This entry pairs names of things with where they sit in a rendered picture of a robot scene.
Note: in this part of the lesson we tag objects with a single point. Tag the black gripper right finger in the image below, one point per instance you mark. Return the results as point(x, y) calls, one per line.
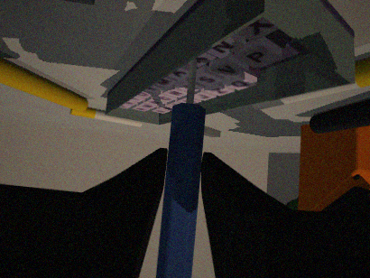
point(253, 235)

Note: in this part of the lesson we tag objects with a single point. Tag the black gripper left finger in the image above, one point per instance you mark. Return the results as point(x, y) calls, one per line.
point(107, 228)

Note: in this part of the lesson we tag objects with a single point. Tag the keyboard with white letter keys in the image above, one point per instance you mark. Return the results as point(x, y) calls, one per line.
point(242, 53)

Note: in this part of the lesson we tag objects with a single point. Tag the dark blue stylus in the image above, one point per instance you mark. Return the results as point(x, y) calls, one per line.
point(181, 190)

